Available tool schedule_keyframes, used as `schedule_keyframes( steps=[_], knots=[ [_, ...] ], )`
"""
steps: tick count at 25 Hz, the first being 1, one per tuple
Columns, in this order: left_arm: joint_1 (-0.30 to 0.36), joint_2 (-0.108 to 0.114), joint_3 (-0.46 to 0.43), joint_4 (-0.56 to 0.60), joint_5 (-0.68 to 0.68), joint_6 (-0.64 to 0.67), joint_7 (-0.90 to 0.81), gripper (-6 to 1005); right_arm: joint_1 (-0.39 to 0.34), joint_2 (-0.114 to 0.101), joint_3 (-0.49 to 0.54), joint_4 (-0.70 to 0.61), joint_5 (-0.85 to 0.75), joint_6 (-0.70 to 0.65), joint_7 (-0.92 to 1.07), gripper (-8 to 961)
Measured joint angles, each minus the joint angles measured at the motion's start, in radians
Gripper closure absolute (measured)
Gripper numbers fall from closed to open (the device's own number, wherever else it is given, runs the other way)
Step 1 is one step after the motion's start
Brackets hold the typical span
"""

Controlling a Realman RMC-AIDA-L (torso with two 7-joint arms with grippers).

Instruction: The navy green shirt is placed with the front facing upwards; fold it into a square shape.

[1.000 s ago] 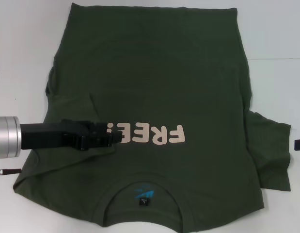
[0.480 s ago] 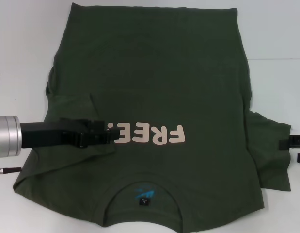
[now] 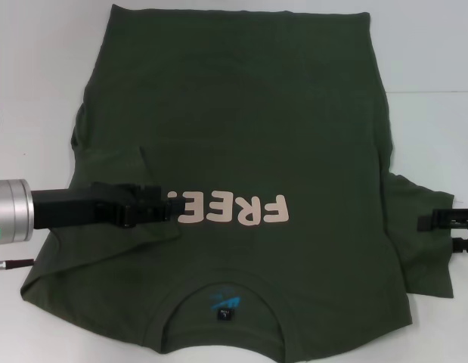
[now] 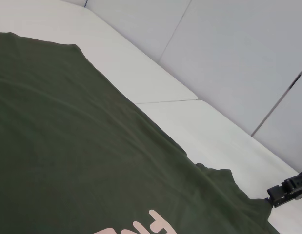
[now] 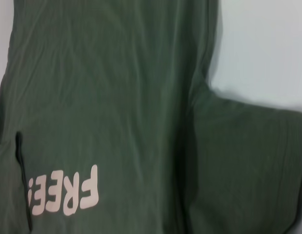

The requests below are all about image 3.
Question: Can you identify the dark green FREE! t-shirt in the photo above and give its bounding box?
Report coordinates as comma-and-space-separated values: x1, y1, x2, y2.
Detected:
20, 3, 457, 363

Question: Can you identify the left arm cable with connector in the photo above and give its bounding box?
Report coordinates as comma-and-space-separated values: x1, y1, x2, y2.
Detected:
0, 256, 36, 272

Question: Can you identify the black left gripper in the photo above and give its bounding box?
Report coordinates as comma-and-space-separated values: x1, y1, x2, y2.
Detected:
30, 181, 186, 231

